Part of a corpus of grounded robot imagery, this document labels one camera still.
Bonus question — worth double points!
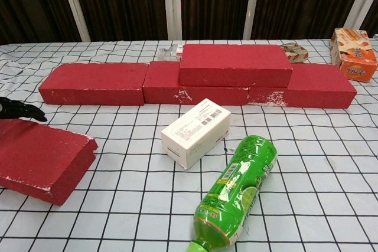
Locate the clear bottle colourful label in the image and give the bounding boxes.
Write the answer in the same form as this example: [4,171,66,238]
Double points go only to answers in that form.
[157,44,184,63]

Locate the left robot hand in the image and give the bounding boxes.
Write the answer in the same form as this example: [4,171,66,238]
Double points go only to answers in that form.
[0,97,48,123]

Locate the checked white tablecloth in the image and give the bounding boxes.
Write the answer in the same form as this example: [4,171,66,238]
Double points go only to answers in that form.
[0,38,378,252]

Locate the dark pleated curtain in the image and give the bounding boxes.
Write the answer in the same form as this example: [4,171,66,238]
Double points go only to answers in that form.
[0,0,378,45]

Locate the crumpled foil snack wrapper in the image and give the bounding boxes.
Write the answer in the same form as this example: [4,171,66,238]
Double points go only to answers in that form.
[279,42,309,64]

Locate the red rectangular foam block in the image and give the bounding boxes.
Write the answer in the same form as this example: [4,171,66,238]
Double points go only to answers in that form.
[0,119,99,206]
[38,63,150,106]
[179,44,294,88]
[142,61,250,107]
[247,63,357,108]

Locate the white barcode carton box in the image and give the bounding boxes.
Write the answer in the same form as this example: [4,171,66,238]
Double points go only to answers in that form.
[161,97,232,171]

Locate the white frame post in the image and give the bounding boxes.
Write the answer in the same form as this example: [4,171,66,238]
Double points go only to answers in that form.
[344,0,378,39]
[162,0,185,40]
[57,0,91,42]
[243,0,262,40]

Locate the green plastic drink bottle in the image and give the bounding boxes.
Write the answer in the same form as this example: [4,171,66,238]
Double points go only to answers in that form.
[184,135,278,252]

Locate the orange biscuit box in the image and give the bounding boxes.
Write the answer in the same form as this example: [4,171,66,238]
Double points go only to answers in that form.
[330,27,378,84]

